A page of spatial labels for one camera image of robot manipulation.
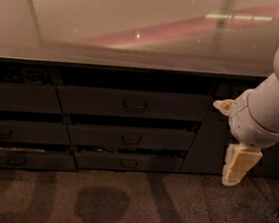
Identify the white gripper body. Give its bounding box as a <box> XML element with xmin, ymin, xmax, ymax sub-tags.
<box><xmin>228</xmin><ymin>89</ymin><xmax>279</xmax><ymax>149</ymax></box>

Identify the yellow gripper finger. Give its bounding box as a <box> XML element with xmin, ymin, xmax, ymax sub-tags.
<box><xmin>213</xmin><ymin>99</ymin><xmax>233</xmax><ymax>116</ymax></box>
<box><xmin>221</xmin><ymin>143</ymin><xmax>263</xmax><ymax>187</ymax></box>

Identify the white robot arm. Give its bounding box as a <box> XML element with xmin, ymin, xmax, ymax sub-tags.
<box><xmin>213</xmin><ymin>48</ymin><xmax>279</xmax><ymax>186</ymax></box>

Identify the dark cabinet door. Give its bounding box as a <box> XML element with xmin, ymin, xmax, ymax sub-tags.
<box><xmin>180</xmin><ymin>76</ymin><xmax>279</xmax><ymax>184</ymax></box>

